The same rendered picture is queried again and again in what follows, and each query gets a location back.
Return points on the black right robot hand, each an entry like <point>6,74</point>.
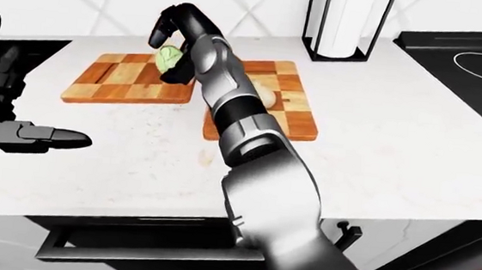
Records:
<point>189,21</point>

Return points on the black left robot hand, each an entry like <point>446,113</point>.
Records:
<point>57,135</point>

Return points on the green brussel sprout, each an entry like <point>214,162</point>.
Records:
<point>168,58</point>

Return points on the wide checkered wooden cutting board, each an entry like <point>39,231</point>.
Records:
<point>118,78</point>

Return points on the tall checkered wooden cutting board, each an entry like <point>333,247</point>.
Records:
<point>290,106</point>

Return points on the pale onion on board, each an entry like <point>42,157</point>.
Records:
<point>266,96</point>

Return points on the black paper towel holder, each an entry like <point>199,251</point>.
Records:
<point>318,34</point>

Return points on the black open drawer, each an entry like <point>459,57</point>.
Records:
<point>137,243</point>

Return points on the white paper towel roll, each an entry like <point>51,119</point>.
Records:
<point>345,20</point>

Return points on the black induction cooktop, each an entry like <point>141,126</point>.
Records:
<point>470,72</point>

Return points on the black oven front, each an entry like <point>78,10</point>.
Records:
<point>450,264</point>

